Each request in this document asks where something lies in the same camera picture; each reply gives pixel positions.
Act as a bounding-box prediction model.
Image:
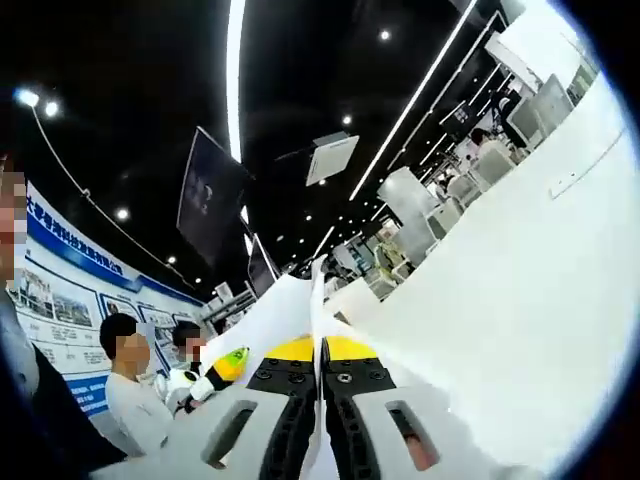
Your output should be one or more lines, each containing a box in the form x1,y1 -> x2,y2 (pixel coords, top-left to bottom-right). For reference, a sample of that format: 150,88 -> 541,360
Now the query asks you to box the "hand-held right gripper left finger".
89,336 -> 319,480

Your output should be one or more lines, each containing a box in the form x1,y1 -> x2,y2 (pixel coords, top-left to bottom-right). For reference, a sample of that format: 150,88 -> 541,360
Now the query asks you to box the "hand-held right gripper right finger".
322,335 -> 547,480

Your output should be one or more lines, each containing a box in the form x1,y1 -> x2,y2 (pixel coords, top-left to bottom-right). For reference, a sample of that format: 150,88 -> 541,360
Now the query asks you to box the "gathered bundle of printing papers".
199,272 -> 321,389

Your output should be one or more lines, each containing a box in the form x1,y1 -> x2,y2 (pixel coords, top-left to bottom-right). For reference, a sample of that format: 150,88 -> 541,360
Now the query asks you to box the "single white printing paper sheet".
305,253 -> 384,480

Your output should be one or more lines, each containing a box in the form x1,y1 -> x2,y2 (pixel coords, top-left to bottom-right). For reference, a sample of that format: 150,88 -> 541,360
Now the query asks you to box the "white storage shelf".
206,281 -> 257,327

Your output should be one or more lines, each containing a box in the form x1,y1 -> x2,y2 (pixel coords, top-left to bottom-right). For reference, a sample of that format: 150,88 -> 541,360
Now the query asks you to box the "black computer monitor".
245,231 -> 280,297

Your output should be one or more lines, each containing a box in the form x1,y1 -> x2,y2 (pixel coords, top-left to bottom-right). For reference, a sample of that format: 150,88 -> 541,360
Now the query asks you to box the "person's dark jacket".
0,289 -> 127,480

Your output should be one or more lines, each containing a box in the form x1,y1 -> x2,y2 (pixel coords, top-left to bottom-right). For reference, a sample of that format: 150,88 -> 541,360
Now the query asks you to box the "white side desk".
324,276 -> 383,322

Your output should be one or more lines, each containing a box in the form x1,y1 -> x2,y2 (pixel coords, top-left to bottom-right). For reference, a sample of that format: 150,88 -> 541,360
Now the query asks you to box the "dark hanging ceiling screen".
175,125 -> 250,267

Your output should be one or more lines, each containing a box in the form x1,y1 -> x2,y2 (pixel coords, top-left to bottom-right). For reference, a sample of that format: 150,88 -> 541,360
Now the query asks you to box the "office chair with beige jacket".
371,238 -> 414,284

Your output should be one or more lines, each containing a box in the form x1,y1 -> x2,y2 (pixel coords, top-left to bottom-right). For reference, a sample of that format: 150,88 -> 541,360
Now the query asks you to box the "white ceiling air vent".
304,133 -> 362,188

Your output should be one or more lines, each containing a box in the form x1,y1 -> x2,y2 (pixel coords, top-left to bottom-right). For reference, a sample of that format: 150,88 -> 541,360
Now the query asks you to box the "white square pillar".
376,166 -> 442,242

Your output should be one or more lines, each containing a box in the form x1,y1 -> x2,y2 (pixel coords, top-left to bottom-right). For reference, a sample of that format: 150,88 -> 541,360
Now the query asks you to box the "white office chair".
445,174 -> 483,208
536,73 -> 576,127
469,139 -> 519,189

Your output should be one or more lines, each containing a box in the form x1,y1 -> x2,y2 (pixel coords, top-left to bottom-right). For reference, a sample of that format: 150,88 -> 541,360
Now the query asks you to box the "white ceiling light strip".
225,0 -> 248,164
348,0 -> 479,202

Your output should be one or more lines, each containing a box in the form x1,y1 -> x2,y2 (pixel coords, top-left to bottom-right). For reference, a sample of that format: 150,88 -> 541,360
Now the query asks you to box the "white whiteboard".
492,2 -> 584,87

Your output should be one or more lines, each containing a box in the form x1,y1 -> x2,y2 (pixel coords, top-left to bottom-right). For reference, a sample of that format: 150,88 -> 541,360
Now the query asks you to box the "blue white wall poster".
9,178 -> 208,419

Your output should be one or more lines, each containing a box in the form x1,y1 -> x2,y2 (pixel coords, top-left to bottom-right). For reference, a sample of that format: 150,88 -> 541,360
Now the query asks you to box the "grey table cable flap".
548,134 -> 624,201

